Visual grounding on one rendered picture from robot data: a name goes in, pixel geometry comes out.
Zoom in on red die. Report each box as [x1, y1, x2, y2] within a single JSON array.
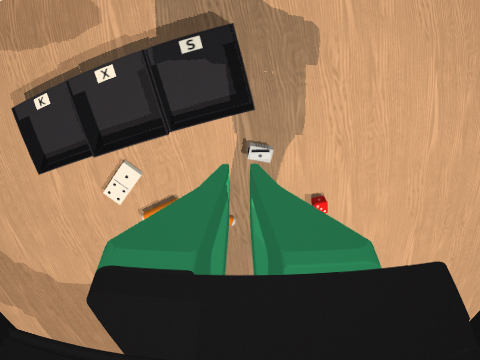
[[312, 196, 328, 213]]

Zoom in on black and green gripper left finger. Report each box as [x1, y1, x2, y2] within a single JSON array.
[[96, 164, 230, 275]]

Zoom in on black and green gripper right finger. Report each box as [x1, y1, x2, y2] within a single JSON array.
[[250, 164, 381, 275]]

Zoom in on black rack of three bins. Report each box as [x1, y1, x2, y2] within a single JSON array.
[[11, 23, 255, 175]]

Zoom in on white domino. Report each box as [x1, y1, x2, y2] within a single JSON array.
[[104, 160, 142, 204]]

